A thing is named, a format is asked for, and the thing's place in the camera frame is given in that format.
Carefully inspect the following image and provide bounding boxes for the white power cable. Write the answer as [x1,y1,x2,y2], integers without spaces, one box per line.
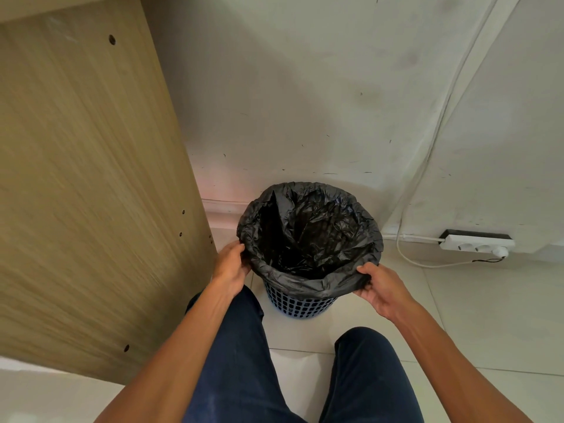
[382,0,503,268]

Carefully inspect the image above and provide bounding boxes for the white power strip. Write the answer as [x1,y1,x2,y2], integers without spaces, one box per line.
[438,229,516,259]

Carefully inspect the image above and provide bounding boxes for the wooden cabinet side panel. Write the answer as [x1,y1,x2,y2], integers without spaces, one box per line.
[0,0,217,385]

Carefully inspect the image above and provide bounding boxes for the person's left hand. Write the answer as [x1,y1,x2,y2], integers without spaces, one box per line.
[211,241,253,298]

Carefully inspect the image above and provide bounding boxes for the black plastic trash bag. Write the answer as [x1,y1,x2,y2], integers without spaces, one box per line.
[236,182,384,302]

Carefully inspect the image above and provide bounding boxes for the person's left forearm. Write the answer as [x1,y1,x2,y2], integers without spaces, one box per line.
[95,277,239,423]

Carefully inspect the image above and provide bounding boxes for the person's right hand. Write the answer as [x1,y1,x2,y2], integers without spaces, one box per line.
[352,262,418,323]

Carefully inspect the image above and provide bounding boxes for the blue plastic mesh wastebasket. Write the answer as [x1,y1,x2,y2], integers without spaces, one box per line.
[263,281,338,319]

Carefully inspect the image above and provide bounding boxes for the person's right forearm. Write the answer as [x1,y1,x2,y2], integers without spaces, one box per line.
[390,304,535,423]

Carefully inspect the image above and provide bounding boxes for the person's dark blue trousers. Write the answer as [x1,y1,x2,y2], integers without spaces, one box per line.
[183,286,424,423]

